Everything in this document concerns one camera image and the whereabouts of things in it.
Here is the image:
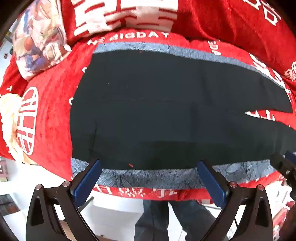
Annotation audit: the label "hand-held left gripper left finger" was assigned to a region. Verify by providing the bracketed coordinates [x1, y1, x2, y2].
[25, 159, 102, 241]

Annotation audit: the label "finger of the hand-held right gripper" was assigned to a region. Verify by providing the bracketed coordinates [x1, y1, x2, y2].
[285, 151, 296, 164]
[270, 152, 296, 200]

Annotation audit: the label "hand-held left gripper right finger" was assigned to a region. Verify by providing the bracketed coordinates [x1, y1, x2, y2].
[197, 161, 274, 241]

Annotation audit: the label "black pants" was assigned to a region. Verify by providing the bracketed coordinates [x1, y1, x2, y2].
[69, 50, 296, 171]

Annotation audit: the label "grey patterned cloth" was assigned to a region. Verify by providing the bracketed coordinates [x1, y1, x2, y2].
[70, 42, 289, 189]

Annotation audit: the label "person's legs in jeans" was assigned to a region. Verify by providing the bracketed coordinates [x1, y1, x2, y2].
[134, 200, 223, 241]

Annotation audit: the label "red printed blanket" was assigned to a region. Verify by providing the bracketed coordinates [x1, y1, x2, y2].
[0, 31, 296, 241]

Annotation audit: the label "cream fluffy cloth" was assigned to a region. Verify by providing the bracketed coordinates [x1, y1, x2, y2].
[0, 94, 35, 165]

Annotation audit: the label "printed pillow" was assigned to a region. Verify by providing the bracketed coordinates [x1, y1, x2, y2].
[12, 0, 73, 81]

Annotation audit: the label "folded red printed quilt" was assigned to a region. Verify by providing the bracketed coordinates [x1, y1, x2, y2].
[60, 0, 296, 81]

